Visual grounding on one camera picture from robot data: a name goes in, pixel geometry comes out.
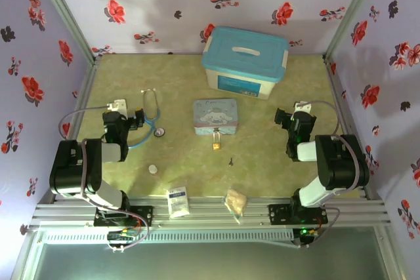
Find blue cartoon dog tin box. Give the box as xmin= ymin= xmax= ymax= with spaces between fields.
xmin=193 ymin=98 xmax=240 ymax=136

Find brass padlock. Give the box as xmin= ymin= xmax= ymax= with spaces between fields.
xmin=211 ymin=128 xmax=222 ymax=151

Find blue stethoscope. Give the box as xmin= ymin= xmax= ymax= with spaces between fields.
xmin=127 ymin=88 xmax=166 ymax=150

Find white storage box blue lid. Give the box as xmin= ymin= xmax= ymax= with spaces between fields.
xmin=200 ymin=25 xmax=290 ymax=101

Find white paper packet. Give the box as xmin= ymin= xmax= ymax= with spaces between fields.
xmin=166 ymin=186 xmax=191 ymax=220

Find clear bag of cotton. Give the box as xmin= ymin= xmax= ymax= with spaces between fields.
xmin=224 ymin=188 xmax=247 ymax=225

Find right green circuit board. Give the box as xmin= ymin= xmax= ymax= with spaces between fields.
xmin=300 ymin=227 xmax=319 ymax=240

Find green circuit board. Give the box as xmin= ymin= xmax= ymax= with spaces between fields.
xmin=300 ymin=227 xmax=319 ymax=240
xmin=107 ymin=231 xmax=138 ymax=243

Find left green circuit board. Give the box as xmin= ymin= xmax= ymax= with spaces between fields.
xmin=107 ymin=231 xmax=138 ymax=243

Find right grey arm cable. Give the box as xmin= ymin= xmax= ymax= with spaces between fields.
xmin=297 ymin=99 xmax=370 ymax=250

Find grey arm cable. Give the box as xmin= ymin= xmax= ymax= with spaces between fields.
xmin=297 ymin=99 xmax=370 ymax=250
xmin=58 ymin=105 xmax=150 ymax=253

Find left grey arm cable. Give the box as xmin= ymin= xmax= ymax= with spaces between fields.
xmin=58 ymin=105 xmax=150 ymax=253

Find aluminium side rail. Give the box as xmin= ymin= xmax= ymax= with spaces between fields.
xmin=323 ymin=56 xmax=381 ymax=199
xmin=51 ymin=58 xmax=101 ymax=202

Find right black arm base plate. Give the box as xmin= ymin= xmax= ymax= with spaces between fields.
xmin=268 ymin=203 xmax=329 ymax=226

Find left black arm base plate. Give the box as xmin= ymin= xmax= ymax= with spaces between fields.
xmin=94 ymin=205 xmax=154 ymax=228

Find aluminium front frame rails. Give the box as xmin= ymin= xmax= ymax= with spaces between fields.
xmin=28 ymin=196 xmax=393 ymax=229

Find white slotted cable duct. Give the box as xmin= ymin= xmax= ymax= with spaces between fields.
xmin=42 ymin=230 xmax=295 ymax=245

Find aluminium frame post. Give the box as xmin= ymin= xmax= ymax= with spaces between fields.
xmin=323 ymin=0 xmax=385 ymax=60
xmin=30 ymin=0 xmax=99 ymax=62

